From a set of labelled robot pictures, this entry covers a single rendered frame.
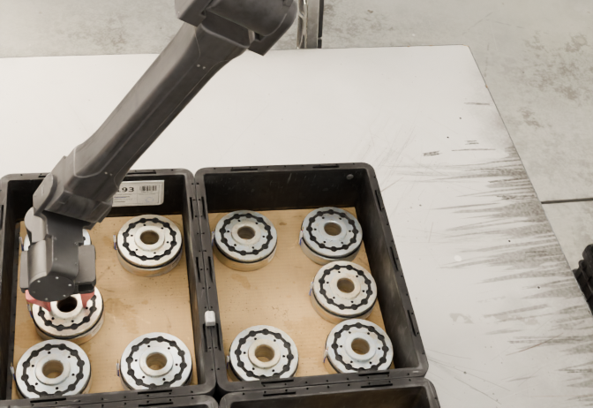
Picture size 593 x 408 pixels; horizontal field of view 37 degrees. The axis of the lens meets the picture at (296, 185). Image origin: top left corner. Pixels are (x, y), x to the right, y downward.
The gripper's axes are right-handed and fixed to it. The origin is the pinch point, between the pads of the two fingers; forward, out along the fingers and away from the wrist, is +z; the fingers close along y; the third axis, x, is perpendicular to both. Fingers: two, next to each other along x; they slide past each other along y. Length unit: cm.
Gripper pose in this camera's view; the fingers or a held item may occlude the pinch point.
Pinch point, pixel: (66, 302)
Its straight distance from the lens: 136.6
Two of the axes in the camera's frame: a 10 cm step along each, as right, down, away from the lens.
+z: -0.6, 6.7, 7.4
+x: -1.6, -7.4, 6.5
